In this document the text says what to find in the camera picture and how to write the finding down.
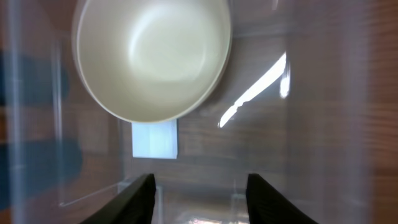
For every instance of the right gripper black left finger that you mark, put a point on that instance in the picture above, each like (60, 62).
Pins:
(134, 205)

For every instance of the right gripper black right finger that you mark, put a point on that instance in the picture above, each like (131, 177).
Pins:
(268, 206)

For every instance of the cream bowl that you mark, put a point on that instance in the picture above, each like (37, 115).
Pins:
(151, 61)

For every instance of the white label in bin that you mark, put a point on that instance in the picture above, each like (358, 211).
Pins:
(155, 140)

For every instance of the clear plastic storage bin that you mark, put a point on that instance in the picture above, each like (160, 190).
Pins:
(308, 101)

